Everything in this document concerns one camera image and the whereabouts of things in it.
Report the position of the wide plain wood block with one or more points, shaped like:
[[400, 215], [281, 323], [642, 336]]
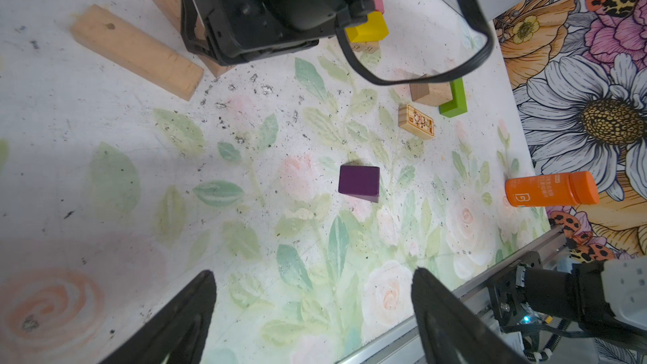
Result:
[[431, 94]]

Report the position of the green wood block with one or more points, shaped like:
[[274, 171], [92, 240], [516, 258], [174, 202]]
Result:
[[458, 104]]

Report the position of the plain wood block numbered 31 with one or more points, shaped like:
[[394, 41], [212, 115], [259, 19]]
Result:
[[171, 9]]

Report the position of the yellow wood block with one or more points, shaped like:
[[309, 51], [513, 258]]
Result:
[[375, 29]]

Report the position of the orange bottle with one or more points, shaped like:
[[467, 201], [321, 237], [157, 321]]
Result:
[[566, 189]]

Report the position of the pink wood block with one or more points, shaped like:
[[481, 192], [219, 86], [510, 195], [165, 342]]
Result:
[[379, 6]]

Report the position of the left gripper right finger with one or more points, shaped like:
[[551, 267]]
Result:
[[449, 331]]

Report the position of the cartoon printed wood block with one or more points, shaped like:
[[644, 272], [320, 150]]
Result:
[[415, 122]]

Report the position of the plain wood block numbered 11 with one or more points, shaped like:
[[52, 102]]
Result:
[[104, 33]]

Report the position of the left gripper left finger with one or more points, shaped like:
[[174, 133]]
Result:
[[178, 332]]

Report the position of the purple wood block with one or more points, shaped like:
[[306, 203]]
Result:
[[362, 182]]

